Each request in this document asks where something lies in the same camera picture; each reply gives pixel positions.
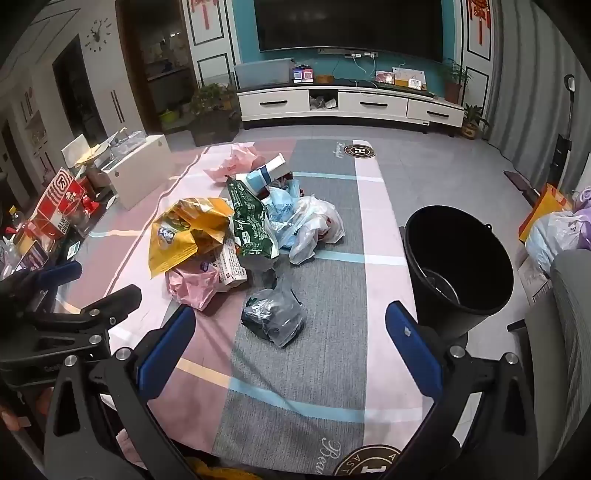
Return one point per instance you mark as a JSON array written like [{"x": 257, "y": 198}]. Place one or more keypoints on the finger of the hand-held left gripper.
[
  {"x": 60, "y": 273},
  {"x": 115, "y": 300}
]

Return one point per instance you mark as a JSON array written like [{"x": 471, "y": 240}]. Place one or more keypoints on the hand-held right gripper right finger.
[{"x": 413, "y": 350}]

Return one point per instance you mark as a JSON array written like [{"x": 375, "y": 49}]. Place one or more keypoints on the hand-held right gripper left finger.
[{"x": 168, "y": 350}]

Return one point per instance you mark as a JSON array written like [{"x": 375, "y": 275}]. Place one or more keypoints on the plain pink plastic bag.
[{"x": 191, "y": 286}]

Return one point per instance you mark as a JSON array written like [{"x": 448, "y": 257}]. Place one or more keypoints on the black plastic bucket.
[{"x": 415, "y": 258}]

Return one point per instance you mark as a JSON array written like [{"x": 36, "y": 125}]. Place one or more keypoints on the dark clear plastic bag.
[{"x": 272, "y": 314}]

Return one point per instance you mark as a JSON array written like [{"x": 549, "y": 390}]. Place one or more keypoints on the yellow snack bag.
[{"x": 203, "y": 221}]

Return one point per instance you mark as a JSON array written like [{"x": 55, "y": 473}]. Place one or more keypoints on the green snack bag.
[{"x": 247, "y": 217}]

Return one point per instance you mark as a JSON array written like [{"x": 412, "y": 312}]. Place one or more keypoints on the white plastic bag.
[{"x": 314, "y": 221}]

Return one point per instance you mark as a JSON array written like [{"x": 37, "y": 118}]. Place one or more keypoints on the light blue plastic bag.
[{"x": 281, "y": 207}]

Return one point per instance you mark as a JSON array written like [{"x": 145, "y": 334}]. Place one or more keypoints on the pink printed plastic bag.
[{"x": 235, "y": 161}]

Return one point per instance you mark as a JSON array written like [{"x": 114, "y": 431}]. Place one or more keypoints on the white blue-striped paper cup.
[{"x": 272, "y": 168}]

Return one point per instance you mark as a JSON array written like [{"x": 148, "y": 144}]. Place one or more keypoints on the red striped paper bucket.
[{"x": 57, "y": 194}]

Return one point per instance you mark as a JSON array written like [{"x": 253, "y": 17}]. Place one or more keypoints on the pink grey plaid blanket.
[{"x": 323, "y": 323}]

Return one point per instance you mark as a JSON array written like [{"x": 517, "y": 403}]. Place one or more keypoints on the white box cabinet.
[{"x": 138, "y": 175}]

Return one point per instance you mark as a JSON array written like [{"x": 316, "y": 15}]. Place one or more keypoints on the cardboard box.
[{"x": 531, "y": 277}]

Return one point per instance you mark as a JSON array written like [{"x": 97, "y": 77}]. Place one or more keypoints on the grey sofa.
[{"x": 572, "y": 323}]

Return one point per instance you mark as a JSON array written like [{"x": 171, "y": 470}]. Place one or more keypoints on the white and blue sack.
[{"x": 558, "y": 235}]

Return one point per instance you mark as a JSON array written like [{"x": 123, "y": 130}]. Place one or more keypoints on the green plastic basin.
[{"x": 168, "y": 117}]

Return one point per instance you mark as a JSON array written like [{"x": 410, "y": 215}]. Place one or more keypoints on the dark floor mat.
[{"x": 521, "y": 187}]

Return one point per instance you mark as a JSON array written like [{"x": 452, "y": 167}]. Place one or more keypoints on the yellow shopping bag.
[{"x": 545, "y": 203}]

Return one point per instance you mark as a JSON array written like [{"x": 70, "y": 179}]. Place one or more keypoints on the bushy potted plant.
[{"x": 212, "y": 99}]

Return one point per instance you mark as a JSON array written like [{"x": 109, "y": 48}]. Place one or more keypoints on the purple plastic bag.
[{"x": 584, "y": 198}]

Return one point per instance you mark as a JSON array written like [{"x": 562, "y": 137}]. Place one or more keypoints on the small potted plant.
[{"x": 472, "y": 115}]

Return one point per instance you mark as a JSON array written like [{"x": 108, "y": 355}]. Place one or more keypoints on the white TV cabinet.
[{"x": 369, "y": 104}]

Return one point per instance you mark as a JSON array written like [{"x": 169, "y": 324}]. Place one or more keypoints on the upright vacuum cleaner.
[{"x": 561, "y": 147}]

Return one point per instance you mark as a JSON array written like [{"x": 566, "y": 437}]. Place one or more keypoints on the grey storage box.
[{"x": 263, "y": 74}]

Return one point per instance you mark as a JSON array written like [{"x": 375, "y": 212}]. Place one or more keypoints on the white desk calendar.
[{"x": 411, "y": 76}]

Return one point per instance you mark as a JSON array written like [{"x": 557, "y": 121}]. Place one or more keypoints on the tall potted plant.
[{"x": 455, "y": 74}]

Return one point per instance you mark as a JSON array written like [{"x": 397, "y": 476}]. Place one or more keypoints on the grey curtain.
[{"x": 521, "y": 69}]

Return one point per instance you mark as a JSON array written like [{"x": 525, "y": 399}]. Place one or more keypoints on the large black television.
[{"x": 346, "y": 23}]

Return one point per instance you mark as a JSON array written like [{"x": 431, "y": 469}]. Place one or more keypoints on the black wall clock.
[{"x": 98, "y": 34}]

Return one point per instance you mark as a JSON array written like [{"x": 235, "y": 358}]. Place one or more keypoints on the pink picture frame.
[{"x": 385, "y": 77}]

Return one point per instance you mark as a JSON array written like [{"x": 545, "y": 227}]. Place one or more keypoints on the red knot wall decoration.
[
  {"x": 203, "y": 9},
  {"x": 480, "y": 16}
]

